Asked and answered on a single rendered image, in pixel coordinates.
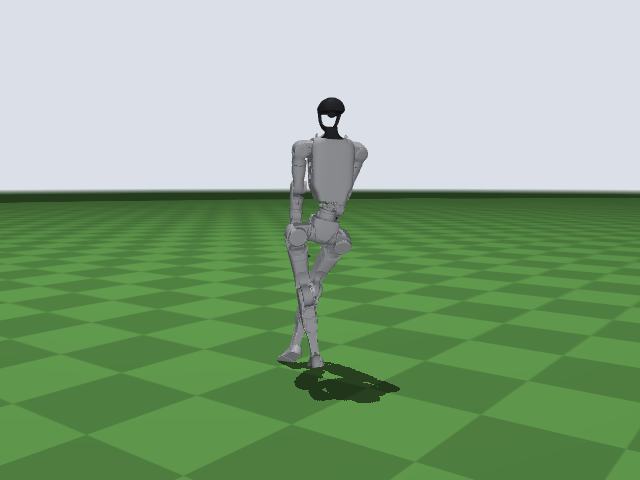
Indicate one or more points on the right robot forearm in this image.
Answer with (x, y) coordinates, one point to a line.
(340, 206)

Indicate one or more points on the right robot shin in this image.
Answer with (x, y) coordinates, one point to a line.
(298, 329)

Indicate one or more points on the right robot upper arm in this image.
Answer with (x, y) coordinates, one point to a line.
(361, 155)

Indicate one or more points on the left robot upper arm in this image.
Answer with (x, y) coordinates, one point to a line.
(300, 150)

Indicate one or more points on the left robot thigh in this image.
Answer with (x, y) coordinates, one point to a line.
(295, 236)

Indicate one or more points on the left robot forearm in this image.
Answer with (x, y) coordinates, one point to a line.
(296, 202)

